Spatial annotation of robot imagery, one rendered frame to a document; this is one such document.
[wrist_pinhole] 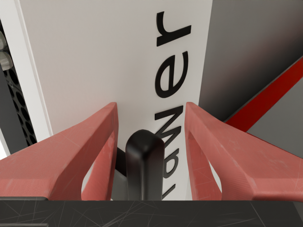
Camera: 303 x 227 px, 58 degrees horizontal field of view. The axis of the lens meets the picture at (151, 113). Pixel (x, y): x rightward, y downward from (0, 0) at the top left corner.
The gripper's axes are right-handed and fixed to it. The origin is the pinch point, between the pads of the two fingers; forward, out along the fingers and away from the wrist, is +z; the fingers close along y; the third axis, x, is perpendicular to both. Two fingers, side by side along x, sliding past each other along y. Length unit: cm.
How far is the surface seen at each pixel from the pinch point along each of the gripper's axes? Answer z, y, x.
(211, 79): 20.8, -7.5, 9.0
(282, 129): 17.5, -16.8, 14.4
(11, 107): 3.6, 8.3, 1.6
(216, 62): 21.2, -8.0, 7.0
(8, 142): 3.0, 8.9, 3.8
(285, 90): 26.9, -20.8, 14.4
